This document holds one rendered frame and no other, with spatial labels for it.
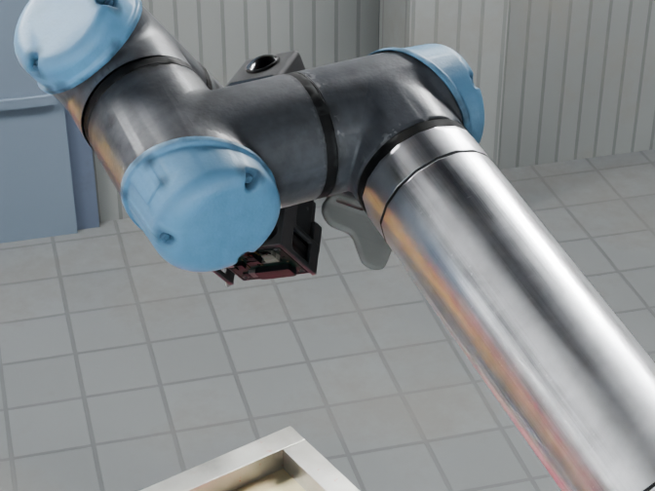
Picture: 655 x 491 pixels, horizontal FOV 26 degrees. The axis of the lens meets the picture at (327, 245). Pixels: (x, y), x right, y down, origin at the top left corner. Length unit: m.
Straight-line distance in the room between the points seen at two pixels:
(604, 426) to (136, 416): 3.03
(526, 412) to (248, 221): 0.18
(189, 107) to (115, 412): 2.94
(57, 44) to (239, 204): 0.15
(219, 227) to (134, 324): 3.25
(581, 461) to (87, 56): 0.35
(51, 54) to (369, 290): 3.34
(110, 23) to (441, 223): 0.22
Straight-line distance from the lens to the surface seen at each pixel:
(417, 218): 0.76
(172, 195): 0.74
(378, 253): 1.01
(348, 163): 0.80
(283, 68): 1.01
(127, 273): 4.24
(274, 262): 0.98
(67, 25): 0.82
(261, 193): 0.76
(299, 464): 1.97
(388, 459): 3.51
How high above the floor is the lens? 2.26
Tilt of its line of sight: 31 degrees down
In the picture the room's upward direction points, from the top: straight up
